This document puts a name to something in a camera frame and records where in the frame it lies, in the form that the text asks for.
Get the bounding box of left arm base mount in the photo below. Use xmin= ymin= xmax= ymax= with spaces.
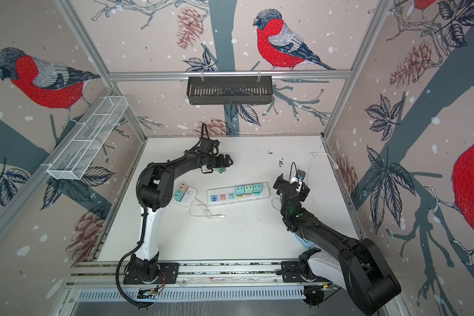
xmin=124 ymin=254 xmax=180 ymax=285

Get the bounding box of white multicolour power strip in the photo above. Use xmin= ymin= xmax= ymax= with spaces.
xmin=208 ymin=182 xmax=270 ymax=206

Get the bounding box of white mesh shelf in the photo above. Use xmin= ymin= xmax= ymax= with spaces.
xmin=47 ymin=96 xmax=129 ymax=180

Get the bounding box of white square socket cube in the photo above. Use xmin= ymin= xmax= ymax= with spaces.
xmin=173 ymin=182 xmax=198 ymax=208

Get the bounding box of blue square socket cube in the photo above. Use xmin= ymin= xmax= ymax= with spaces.
xmin=297 ymin=237 xmax=315 ymax=249

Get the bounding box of pink plug adapter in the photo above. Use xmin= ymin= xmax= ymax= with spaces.
xmin=179 ymin=183 xmax=188 ymax=194

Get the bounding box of black wire basket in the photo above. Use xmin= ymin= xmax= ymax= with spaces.
xmin=186 ymin=76 xmax=273 ymax=105

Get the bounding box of teal plug adapter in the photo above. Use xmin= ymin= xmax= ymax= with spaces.
xmin=253 ymin=183 xmax=262 ymax=195
xmin=236 ymin=186 xmax=245 ymax=196
xmin=174 ymin=190 xmax=184 ymax=202

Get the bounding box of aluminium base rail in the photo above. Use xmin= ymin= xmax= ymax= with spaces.
xmin=65 ymin=258 xmax=396 ymax=303

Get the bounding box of white power strip cable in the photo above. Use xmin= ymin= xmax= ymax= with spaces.
xmin=267 ymin=151 xmax=339 ymax=192

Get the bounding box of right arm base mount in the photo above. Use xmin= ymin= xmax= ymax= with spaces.
xmin=275 ymin=248 xmax=331 ymax=284

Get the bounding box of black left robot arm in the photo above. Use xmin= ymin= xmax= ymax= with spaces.
xmin=115 ymin=123 xmax=233 ymax=309

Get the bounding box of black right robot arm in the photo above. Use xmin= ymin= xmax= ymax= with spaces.
xmin=273 ymin=175 xmax=402 ymax=315

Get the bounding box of teal plug adapter front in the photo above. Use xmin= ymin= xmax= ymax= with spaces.
xmin=174 ymin=190 xmax=184 ymax=202

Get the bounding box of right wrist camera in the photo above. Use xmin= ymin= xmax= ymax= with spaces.
xmin=290 ymin=169 xmax=309 ymax=194

